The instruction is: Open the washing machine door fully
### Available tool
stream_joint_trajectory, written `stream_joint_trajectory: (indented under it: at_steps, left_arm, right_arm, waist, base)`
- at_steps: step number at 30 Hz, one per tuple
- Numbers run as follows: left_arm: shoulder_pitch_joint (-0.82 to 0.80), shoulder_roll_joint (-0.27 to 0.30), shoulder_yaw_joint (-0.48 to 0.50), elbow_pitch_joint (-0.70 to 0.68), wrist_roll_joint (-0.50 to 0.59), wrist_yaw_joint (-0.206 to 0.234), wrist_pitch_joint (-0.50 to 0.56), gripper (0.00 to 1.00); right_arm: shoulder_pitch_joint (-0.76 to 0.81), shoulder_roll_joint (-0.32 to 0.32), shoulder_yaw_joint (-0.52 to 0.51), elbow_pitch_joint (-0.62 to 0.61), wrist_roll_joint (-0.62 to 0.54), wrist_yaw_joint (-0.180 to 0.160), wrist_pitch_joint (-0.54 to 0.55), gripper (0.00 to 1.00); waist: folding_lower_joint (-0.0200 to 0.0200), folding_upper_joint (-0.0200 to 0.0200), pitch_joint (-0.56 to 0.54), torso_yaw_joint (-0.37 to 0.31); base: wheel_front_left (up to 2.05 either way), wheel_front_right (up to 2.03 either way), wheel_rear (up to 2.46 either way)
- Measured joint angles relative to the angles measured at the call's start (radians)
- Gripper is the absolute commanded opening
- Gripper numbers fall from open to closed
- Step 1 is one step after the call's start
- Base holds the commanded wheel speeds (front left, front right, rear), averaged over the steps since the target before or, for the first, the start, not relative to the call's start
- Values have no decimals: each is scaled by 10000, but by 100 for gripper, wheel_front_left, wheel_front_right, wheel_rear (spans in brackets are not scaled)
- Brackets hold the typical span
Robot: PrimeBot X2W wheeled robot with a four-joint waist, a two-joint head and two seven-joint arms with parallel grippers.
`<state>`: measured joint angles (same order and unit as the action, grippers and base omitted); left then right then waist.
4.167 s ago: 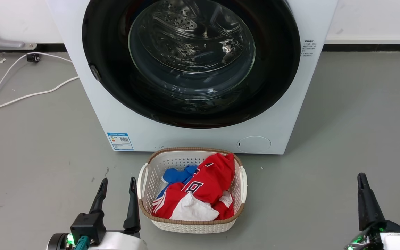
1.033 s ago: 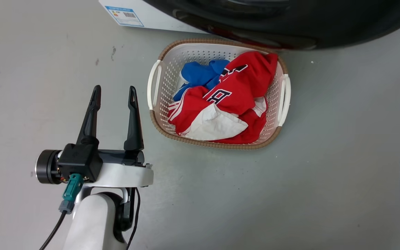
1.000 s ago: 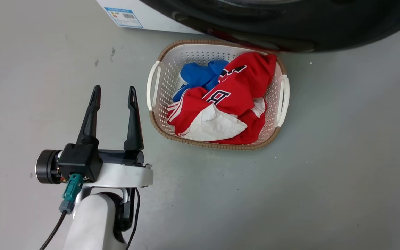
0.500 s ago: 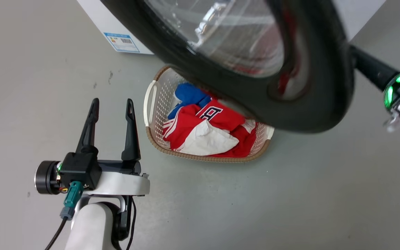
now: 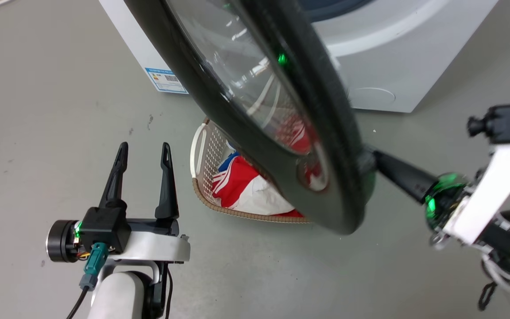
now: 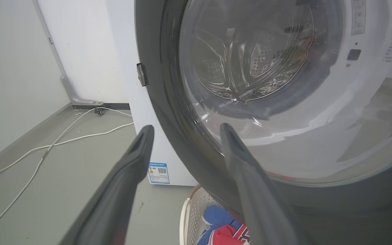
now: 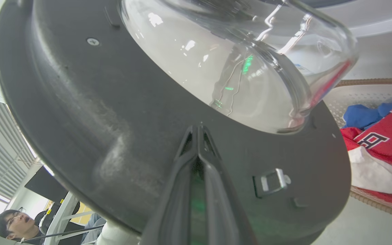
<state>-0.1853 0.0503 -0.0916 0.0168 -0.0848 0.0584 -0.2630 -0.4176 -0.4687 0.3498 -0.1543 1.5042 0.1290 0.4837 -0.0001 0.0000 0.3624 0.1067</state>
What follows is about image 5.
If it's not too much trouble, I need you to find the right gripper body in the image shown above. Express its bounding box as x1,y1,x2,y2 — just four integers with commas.
425,142,510,247

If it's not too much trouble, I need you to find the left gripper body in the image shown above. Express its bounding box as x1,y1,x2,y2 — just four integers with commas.
46,219,191,264

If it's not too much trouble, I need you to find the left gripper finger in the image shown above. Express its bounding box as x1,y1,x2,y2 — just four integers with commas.
98,141,130,210
155,142,180,220

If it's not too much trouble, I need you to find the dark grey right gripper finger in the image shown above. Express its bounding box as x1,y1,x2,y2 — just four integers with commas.
372,150,440,205

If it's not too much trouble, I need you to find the black round washing machine door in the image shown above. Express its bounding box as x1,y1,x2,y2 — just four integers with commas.
124,0,378,236

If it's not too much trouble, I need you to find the white washing machine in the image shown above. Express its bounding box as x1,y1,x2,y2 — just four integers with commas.
98,0,500,113

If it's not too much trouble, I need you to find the white beige laundry basket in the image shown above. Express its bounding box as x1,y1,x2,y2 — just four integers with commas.
189,117,313,224

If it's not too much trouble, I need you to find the red white blue garment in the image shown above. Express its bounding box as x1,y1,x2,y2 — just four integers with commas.
211,113,327,218

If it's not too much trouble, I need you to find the blue white energy label sticker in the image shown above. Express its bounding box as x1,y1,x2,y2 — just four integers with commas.
145,67,189,95

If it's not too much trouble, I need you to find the dark blue drum seal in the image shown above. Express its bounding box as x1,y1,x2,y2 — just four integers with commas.
298,0,373,23

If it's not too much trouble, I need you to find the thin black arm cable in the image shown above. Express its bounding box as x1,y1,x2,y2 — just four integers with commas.
164,265,174,319

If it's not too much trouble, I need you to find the teal plug black cable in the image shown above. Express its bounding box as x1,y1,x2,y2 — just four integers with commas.
65,242,110,319

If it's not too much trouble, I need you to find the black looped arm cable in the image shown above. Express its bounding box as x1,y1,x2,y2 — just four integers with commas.
478,281,498,311

